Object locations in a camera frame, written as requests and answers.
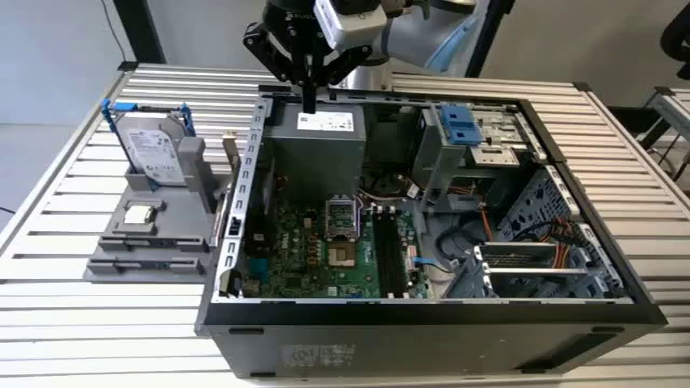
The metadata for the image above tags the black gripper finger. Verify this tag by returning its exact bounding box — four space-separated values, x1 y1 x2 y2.
242 22 311 115
308 45 374 115

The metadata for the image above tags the black RAM slot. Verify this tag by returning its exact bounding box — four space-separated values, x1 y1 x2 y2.
379 206 397 299
393 206 411 299
371 206 390 299
385 206 403 299

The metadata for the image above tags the grey power supply unit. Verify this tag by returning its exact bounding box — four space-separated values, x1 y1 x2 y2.
267 103 369 200

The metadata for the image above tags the blue drive latch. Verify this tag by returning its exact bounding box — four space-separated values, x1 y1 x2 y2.
439 105 482 146

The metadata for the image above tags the grey metal drive cage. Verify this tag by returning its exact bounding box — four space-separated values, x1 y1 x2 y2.
413 103 535 213

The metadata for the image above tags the hard disk in blue carrier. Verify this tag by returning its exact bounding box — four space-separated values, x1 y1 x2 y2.
99 100 196 192

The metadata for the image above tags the grey parts rack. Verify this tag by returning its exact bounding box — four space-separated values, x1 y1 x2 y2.
83 135 232 284

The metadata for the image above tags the metal socket cover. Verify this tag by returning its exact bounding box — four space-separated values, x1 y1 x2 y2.
323 195 360 241

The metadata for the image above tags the CPU socket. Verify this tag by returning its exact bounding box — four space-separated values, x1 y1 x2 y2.
324 240 362 268

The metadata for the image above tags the silver CPU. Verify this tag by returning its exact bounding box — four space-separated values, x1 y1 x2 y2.
122 205 156 226

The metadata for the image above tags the green Dell motherboard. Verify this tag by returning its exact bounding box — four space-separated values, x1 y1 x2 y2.
242 197 433 301

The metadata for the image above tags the blue grey disk bay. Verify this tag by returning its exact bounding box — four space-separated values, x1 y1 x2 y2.
446 220 630 301

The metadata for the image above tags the black office chair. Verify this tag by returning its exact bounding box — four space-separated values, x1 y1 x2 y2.
659 0 690 80

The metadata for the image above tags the black open PC case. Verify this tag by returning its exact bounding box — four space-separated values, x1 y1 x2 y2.
194 83 670 381

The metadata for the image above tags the silver white wrist camera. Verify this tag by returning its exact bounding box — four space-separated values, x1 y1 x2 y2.
314 0 390 50

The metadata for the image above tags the black slanted post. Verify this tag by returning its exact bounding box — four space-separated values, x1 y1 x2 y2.
127 0 167 65

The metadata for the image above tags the graphics card with metal bracket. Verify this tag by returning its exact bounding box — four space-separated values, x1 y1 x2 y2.
212 129 244 248

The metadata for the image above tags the dark upright post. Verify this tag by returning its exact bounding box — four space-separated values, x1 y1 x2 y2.
466 0 511 78

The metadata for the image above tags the black CPU fan with wires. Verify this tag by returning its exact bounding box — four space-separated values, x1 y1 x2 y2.
358 171 422 202

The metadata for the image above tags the black looped wire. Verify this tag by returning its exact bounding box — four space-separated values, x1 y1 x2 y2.
435 226 479 270

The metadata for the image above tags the metal side table frame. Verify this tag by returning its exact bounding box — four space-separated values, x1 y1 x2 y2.
635 86 690 179

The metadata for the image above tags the orange yellow wire bundle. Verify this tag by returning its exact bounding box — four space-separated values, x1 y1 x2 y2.
547 217 575 271

